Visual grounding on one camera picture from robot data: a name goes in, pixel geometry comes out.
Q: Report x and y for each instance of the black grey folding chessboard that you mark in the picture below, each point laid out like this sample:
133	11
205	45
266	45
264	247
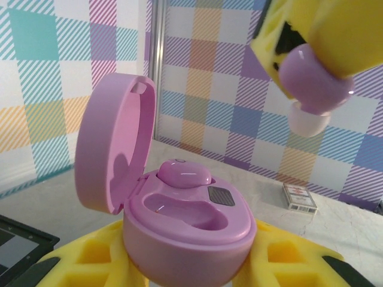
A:
18	245

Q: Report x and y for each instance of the playing card box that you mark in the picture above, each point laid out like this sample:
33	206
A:
299	197

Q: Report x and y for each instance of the aluminium frame post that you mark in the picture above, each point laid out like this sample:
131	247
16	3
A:
157	59

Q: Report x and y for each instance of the purple earbud charging case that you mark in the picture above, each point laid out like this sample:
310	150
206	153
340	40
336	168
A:
191	239

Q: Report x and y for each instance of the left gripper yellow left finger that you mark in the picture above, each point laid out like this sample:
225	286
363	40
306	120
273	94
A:
89	263

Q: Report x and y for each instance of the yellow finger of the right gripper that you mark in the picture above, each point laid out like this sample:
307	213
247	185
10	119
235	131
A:
344	36
275	36

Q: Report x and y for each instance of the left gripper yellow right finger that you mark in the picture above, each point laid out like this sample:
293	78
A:
284	263

